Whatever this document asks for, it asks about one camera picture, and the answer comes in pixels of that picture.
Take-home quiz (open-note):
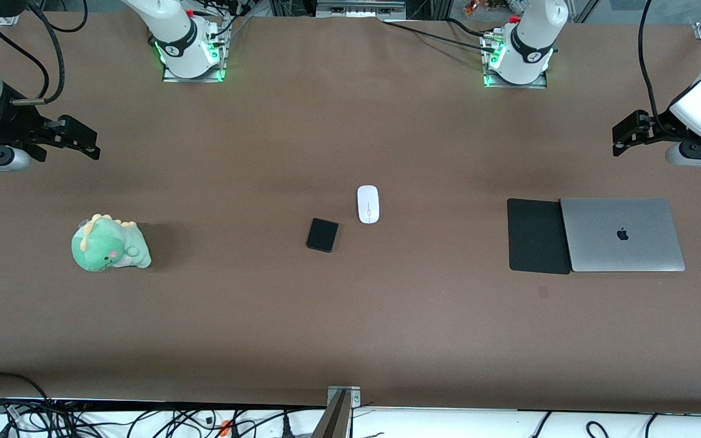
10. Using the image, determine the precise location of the green dinosaur plush toy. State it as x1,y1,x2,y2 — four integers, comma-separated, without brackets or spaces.
71,214,152,273

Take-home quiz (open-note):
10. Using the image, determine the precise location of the grey metal box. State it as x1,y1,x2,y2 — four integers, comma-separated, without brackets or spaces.
316,0,406,19

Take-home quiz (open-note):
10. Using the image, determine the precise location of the black mouse pad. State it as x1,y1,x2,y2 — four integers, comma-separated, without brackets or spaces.
507,198,571,275

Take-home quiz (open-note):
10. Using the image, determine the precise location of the silver laptop with apple logo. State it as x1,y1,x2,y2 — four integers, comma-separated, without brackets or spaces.
560,197,686,273

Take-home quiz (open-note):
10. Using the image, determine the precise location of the thin black cable loop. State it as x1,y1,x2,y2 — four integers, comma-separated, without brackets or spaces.
40,0,88,33

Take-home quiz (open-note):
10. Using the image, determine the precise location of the small black square box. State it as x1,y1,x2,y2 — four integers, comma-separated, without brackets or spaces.
306,218,340,253

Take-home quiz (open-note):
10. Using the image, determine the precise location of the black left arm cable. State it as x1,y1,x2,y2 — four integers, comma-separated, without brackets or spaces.
638,0,677,137

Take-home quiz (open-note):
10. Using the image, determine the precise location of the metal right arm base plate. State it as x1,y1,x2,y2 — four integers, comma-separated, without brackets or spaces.
162,24,228,83

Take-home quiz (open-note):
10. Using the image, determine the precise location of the metal table edge bracket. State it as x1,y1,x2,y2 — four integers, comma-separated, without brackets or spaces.
313,385,361,438

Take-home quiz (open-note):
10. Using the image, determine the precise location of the white computer mouse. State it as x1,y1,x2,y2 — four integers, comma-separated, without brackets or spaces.
357,185,380,224

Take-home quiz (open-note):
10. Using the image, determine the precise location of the white lower shelf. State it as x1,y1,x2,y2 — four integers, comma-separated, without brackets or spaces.
0,398,701,438

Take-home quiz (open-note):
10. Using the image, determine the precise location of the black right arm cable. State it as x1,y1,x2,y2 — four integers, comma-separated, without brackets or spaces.
12,0,65,106

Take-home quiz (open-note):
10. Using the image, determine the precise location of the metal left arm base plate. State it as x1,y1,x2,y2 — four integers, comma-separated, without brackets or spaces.
483,33,549,90

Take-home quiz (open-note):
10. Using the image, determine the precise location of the black cable to arm base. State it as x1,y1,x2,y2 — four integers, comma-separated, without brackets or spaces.
383,21,497,53

